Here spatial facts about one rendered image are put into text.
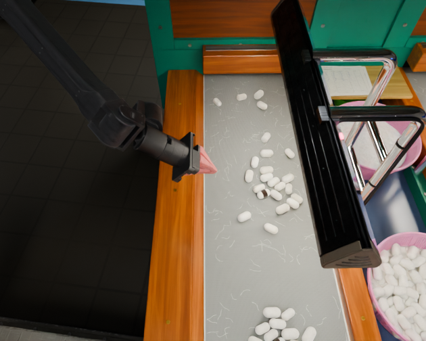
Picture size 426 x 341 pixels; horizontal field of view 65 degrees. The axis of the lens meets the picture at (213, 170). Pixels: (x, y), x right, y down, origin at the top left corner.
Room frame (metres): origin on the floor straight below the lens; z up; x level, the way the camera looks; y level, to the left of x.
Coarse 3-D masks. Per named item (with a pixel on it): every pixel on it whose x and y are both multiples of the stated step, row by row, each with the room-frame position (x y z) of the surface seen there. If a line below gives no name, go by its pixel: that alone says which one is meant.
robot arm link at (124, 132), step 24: (0, 0) 0.62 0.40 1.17; (24, 0) 0.64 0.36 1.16; (24, 24) 0.58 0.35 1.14; (48, 24) 0.61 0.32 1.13; (48, 48) 0.54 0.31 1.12; (72, 72) 0.50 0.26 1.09; (72, 96) 0.48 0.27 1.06; (96, 96) 0.46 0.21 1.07; (96, 120) 0.45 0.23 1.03; (120, 120) 0.42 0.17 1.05; (120, 144) 0.42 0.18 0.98
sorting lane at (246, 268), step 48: (240, 144) 0.62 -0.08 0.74; (288, 144) 0.62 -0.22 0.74; (240, 192) 0.46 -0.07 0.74; (240, 240) 0.32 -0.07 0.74; (288, 240) 0.32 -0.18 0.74; (240, 288) 0.21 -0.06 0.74; (288, 288) 0.21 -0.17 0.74; (336, 288) 0.21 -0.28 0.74; (240, 336) 0.11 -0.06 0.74; (336, 336) 0.11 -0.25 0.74
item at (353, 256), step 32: (288, 0) 0.74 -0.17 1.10; (288, 32) 0.64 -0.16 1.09; (288, 64) 0.56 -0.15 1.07; (320, 64) 0.56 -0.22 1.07; (288, 96) 0.48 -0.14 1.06; (320, 96) 0.42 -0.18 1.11; (320, 128) 0.36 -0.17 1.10; (320, 160) 0.31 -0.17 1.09; (320, 192) 0.26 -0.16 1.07; (352, 192) 0.23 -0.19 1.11; (320, 224) 0.21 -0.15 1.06; (352, 224) 0.19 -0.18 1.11; (320, 256) 0.17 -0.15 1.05; (352, 256) 0.15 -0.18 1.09
